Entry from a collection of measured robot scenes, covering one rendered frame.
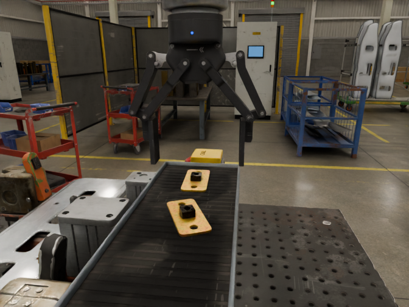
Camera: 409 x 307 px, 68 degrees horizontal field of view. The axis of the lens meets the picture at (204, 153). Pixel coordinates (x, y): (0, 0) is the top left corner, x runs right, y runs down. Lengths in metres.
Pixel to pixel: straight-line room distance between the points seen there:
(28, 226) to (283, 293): 0.69
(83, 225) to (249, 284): 0.61
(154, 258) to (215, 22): 0.29
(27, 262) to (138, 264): 0.36
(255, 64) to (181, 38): 6.34
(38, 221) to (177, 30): 0.54
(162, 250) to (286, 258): 0.82
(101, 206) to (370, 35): 8.58
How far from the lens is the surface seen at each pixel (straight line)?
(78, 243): 0.55
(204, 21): 0.42
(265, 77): 6.77
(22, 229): 0.77
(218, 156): 0.60
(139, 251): 0.33
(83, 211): 0.54
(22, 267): 0.65
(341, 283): 1.08
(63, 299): 0.29
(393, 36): 9.05
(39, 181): 0.92
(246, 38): 6.75
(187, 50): 0.44
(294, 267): 1.09
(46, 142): 2.93
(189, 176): 0.50
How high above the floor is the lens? 1.35
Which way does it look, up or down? 18 degrees down
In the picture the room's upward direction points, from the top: straight up
